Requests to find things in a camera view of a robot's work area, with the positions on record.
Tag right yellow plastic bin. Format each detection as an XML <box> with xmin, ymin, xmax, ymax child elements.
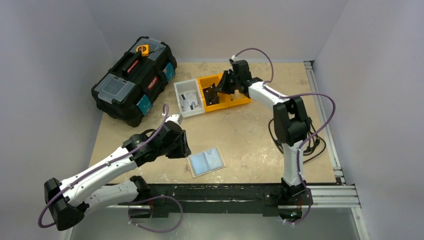
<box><xmin>215</xmin><ymin>88</ymin><xmax>252</xmax><ymax>108</ymax></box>

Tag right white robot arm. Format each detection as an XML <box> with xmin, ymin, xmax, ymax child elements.
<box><xmin>215</xmin><ymin>56</ymin><xmax>312</xmax><ymax>199</ymax></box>

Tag yellow tape measure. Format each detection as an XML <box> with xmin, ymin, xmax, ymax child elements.
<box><xmin>135</xmin><ymin>44</ymin><xmax>150</xmax><ymax>57</ymax></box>

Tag purple cable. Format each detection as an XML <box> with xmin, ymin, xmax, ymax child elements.
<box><xmin>38</xmin><ymin>103</ymin><xmax>184</xmax><ymax>233</ymax></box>
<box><xmin>231</xmin><ymin>47</ymin><xmax>337</xmax><ymax>226</ymax></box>

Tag middle yellow plastic bin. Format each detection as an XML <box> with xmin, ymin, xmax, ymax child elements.
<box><xmin>197</xmin><ymin>73</ymin><xmax>229</xmax><ymax>113</ymax></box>

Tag white plastic bin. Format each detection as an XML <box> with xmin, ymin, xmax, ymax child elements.
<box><xmin>173</xmin><ymin>78</ymin><xmax>206</xmax><ymax>118</ymax></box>

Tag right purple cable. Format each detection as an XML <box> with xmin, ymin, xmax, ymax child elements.
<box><xmin>231</xmin><ymin>47</ymin><xmax>337</xmax><ymax>226</ymax></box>

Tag black usb cable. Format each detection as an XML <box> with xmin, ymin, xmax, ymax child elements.
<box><xmin>268</xmin><ymin>117</ymin><xmax>327</xmax><ymax>165</ymax></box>

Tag yellow plastic bin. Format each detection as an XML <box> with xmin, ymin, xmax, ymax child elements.
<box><xmin>215</xmin><ymin>88</ymin><xmax>252</xmax><ymax>108</ymax></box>
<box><xmin>197</xmin><ymin>73</ymin><xmax>229</xmax><ymax>113</ymax></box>

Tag black plastic toolbox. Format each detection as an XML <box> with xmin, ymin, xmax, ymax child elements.
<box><xmin>91</xmin><ymin>36</ymin><xmax>177</xmax><ymax>128</ymax></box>

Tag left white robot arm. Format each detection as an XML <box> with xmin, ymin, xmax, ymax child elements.
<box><xmin>37</xmin><ymin>113</ymin><xmax>191</xmax><ymax>231</ymax></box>

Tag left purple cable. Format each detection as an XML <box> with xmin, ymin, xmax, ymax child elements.
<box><xmin>38</xmin><ymin>103</ymin><xmax>184</xmax><ymax>233</ymax></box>

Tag black and white cards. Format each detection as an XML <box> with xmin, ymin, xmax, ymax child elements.
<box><xmin>179</xmin><ymin>92</ymin><xmax>199</xmax><ymax>112</ymax></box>

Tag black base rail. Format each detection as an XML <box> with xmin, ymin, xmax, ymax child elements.
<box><xmin>128</xmin><ymin>183</ymin><xmax>313</xmax><ymax>221</ymax></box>

